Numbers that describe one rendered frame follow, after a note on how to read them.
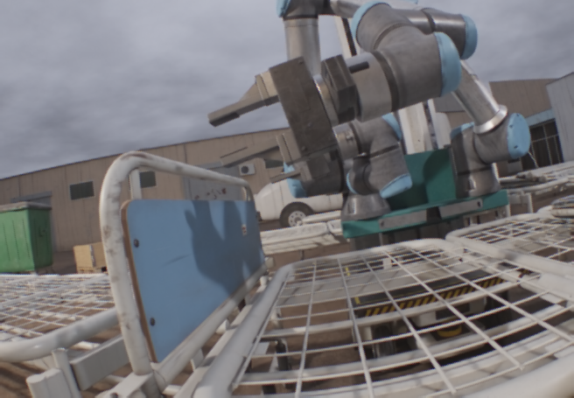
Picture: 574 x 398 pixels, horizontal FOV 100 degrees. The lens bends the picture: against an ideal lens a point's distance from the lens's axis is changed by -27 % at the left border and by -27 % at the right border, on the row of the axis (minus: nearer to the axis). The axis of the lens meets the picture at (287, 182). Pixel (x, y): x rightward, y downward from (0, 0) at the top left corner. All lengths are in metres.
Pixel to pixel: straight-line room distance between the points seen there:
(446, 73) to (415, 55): 0.05
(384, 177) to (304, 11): 0.55
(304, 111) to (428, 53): 0.18
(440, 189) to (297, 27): 0.84
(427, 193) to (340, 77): 1.04
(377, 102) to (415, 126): 1.06
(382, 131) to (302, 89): 0.43
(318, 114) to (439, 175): 1.01
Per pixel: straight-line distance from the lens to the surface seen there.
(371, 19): 0.54
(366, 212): 1.13
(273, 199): 7.65
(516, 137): 1.17
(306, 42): 1.04
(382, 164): 0.83
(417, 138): 1.46
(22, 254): 6.21
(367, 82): 0.41
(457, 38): 0.61
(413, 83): 0.44
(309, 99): 0.42
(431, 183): 1.37
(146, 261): 0.39
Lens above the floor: 0.68
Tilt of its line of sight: 4 degrees up
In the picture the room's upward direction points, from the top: 10 degrees counter-clockwise
